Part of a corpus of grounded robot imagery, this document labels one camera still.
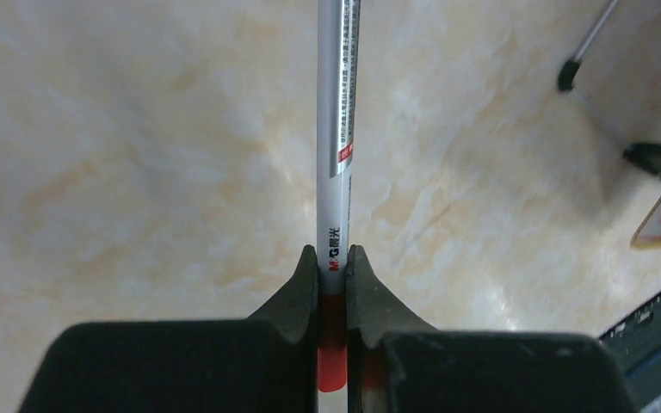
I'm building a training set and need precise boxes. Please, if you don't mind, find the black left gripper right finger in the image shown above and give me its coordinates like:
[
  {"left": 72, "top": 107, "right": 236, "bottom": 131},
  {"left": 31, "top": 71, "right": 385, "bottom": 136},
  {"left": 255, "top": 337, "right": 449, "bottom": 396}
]
[{"left": 346, "top": 245, "right": 637, "bottom": 412}]

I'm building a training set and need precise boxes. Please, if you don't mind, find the red marker cap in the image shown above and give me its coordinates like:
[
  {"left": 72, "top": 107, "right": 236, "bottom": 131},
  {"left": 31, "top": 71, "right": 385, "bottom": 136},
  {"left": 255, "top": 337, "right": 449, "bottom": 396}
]
[{"left": 317, "top": 295, "right": 347, "bottom": 392}]

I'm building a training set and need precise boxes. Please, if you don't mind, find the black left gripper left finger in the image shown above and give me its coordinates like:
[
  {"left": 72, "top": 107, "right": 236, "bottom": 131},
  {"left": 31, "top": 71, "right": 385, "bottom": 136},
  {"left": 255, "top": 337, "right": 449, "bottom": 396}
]
[{"left": 20, "top": 246, "right": 318, "bottom": 412}]

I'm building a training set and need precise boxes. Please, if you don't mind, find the white whiteboard marker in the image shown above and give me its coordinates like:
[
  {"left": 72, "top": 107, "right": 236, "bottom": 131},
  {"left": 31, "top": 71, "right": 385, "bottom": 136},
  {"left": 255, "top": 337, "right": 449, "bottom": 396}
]
[{"left": 316, "top": 0, "right": 361, "bottom": 296}]

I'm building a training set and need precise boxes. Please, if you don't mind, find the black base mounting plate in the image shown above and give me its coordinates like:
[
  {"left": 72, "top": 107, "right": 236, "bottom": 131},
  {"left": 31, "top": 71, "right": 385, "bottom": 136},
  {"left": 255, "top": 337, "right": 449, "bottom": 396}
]
[{"left": 598, "top": 264, "right": 661, "bottom": 409}]

